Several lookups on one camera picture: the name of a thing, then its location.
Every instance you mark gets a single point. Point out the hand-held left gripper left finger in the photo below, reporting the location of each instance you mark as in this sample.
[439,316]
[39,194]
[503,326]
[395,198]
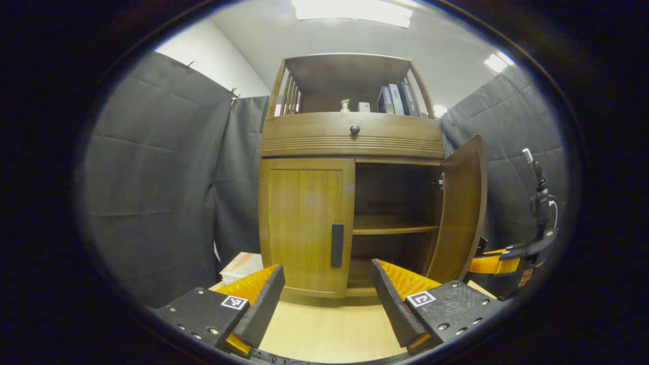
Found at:
[263,309]

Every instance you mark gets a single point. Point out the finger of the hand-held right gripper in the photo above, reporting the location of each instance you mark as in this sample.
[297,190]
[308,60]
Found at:
[487,264]

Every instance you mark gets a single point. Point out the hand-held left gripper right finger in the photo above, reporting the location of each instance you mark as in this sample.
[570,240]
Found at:
[393,309]

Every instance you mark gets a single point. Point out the wooden cabinet door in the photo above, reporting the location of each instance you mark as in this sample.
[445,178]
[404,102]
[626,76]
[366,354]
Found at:
[299,218]
[461,213]

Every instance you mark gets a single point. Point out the wooden double-door shoe cabinet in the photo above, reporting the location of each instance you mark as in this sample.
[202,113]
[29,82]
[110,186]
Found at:
[314,137]

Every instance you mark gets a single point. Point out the wooden cabinet inner shelf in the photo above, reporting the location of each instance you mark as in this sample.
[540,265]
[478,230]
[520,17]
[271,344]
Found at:
[395,225]

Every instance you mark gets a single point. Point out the metal door hinge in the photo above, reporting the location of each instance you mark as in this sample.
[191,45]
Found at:
[440,181]

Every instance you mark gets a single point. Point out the stack of pale books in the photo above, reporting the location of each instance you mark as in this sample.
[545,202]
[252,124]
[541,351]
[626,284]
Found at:
[242,266]

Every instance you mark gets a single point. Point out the small ceiling light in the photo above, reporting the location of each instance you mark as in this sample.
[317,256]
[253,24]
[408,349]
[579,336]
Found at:
[497,62]
[440,110]

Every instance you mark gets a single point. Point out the dark book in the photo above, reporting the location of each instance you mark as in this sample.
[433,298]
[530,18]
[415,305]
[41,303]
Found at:
[408,99]

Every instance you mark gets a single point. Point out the black backdrop cloth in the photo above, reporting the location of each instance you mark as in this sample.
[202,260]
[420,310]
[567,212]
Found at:
[152,177]

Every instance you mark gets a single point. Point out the light grey book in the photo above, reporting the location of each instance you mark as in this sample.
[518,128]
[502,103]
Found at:
[396,100]

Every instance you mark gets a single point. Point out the black round drawer knob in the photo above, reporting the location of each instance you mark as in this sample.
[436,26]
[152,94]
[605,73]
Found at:
[354,130]

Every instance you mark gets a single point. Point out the blue book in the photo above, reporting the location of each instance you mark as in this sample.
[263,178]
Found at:
[384,101]

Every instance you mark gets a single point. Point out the small white box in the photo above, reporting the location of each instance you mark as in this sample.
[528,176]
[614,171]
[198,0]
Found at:
[363,107]

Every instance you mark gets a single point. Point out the metal cloth clip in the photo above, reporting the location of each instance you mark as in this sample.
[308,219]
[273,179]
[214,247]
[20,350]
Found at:
[234,94]

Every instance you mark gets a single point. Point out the large ceiling light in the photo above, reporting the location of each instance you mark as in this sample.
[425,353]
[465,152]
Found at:
[355,10]

